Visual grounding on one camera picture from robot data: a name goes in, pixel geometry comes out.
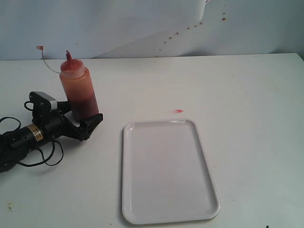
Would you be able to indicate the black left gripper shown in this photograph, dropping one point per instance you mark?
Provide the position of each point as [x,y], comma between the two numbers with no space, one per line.
[50,125]

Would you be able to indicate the red sauce squeeze bottle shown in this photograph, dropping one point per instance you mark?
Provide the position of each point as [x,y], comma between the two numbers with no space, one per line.
[77,84]

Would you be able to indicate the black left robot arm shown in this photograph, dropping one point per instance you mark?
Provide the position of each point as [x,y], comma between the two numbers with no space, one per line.
[16,145]

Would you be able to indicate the small red table stain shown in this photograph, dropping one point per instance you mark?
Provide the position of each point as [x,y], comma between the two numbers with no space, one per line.
[177,111]

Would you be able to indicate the white backdrop sheet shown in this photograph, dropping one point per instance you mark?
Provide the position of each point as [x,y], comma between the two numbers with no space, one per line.
[149,28]

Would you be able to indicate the white rectangular plastic tray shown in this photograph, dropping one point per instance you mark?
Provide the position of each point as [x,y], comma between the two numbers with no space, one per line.
[165,175]

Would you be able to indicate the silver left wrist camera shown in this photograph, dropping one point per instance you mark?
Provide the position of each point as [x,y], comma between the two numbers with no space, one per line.
[42,101]

